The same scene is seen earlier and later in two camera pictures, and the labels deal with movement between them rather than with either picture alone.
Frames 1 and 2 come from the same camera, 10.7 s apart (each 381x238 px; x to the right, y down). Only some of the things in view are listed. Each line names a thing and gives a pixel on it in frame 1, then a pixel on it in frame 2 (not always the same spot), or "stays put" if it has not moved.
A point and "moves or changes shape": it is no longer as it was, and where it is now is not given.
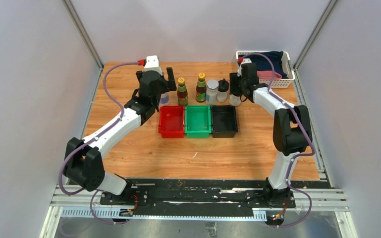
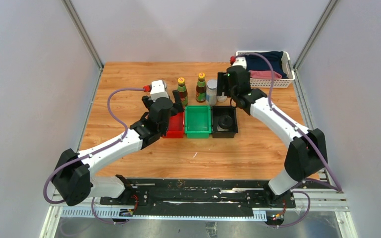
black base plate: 195,196 stays put
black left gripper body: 164,88 → 165,126
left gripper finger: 139,74 → 147,101
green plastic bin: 197,123 stays put
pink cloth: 268,74 stays put
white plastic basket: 286,83 stays put
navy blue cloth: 263,64 stays put
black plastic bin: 223,121 stays put
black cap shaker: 234,100 moves or changes shape
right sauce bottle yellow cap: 201,88 stays put
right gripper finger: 235,84 → 223,86
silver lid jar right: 211,92 stays put
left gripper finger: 172,82 → 178,101
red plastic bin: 172,121 stays put
